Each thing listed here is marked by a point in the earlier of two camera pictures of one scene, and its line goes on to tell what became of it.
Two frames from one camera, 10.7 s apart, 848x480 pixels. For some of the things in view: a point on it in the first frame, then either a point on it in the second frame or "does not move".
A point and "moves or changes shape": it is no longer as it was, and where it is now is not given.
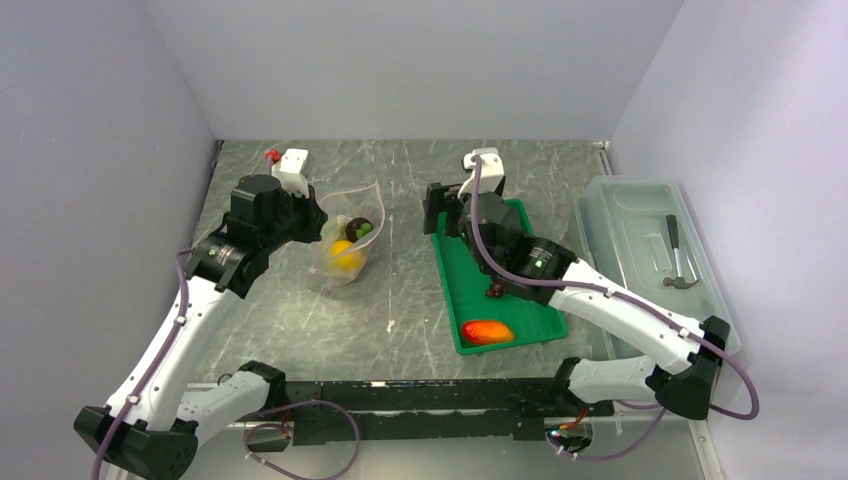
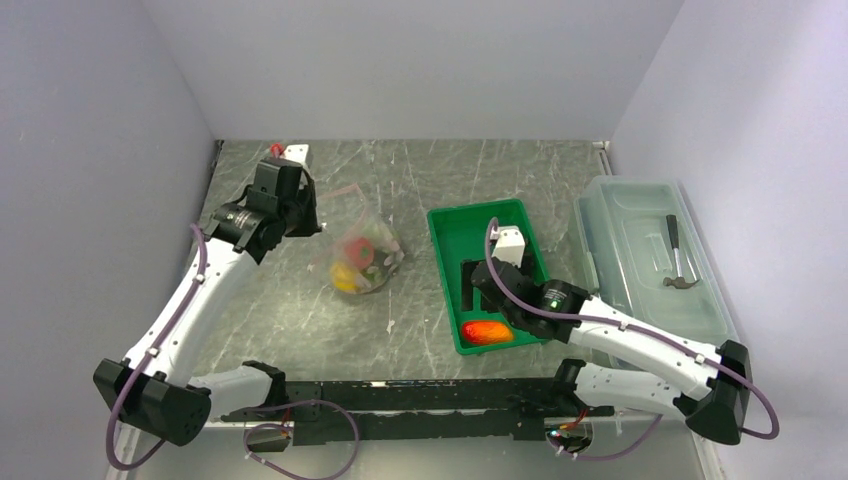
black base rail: (350, 413) does not move
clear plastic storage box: (647, 233) does not move
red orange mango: (486, 332) does not move
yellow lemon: (346, 256) -> (344, 277)
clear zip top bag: (351, 216) moves or changes shape
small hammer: (679, 281) does not move
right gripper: (442, 198) -> (486, 303)
